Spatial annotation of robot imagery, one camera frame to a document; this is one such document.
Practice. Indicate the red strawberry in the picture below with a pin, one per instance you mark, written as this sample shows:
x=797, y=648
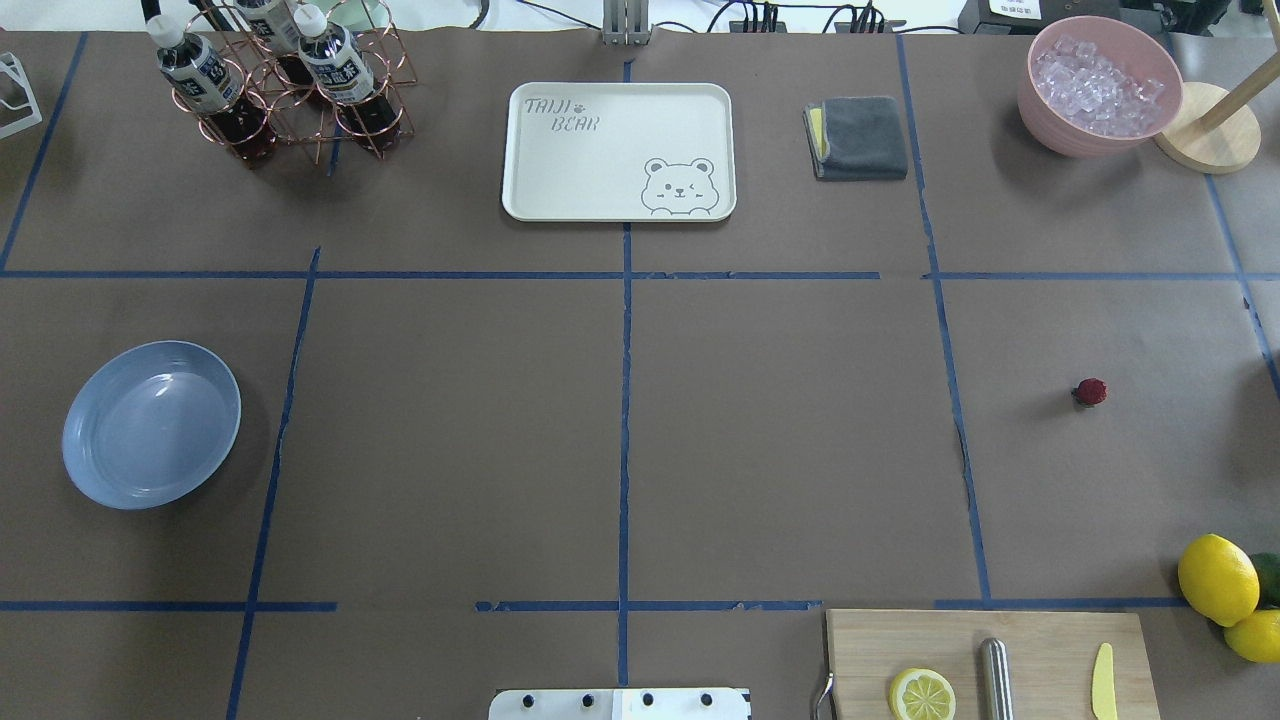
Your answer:
x=1090, y=392

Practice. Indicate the blue plate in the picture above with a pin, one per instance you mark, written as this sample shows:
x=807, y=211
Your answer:
x=151, y=425

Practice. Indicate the cream bear tray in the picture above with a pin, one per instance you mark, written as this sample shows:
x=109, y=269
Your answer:
x=619, y=152

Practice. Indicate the half lemon slice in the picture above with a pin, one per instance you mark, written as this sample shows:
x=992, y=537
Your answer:
x=920, y=693

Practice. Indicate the tea bottle right of rack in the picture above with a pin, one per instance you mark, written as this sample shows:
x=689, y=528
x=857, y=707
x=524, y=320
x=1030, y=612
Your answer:
x=334, y=59

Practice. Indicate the steel cylinder with black cap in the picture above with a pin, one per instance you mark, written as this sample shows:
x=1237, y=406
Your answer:
x=997, y=681

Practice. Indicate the tea bottle left of rack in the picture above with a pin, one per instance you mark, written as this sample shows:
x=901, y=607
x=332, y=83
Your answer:
x=213, y=91

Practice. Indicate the wooden cutting board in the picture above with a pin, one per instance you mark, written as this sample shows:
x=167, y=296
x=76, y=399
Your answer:
x=1051, y=659

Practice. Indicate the pink bowl of ice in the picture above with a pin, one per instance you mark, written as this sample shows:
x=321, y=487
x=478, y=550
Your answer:
x=1093, y=86

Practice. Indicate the yellow plastic knife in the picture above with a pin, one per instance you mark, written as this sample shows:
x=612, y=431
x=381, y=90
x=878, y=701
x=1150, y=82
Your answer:
x=1103, y=688

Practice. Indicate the yellow lemon round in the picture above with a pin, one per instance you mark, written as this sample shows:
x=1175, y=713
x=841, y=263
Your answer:
x=1218, y=580

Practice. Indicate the wooden stand base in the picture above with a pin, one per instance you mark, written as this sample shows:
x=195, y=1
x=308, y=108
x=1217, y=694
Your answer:
x=1215, y=132

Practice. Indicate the green lime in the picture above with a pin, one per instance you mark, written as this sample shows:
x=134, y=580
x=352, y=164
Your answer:
x=1266, y=565

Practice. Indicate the yellow lemon elongated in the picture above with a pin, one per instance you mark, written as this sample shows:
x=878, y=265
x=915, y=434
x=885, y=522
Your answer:
x=1256, y=638

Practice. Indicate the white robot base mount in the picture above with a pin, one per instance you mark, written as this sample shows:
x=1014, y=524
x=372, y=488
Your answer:
x=623, y=703

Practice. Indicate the copper wire bottle rack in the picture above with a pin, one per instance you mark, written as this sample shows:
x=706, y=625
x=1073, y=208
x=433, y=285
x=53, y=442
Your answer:
x=302, y=117

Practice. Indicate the white wire rack corner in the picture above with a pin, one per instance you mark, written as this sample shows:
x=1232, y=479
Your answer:
x=18, y=99

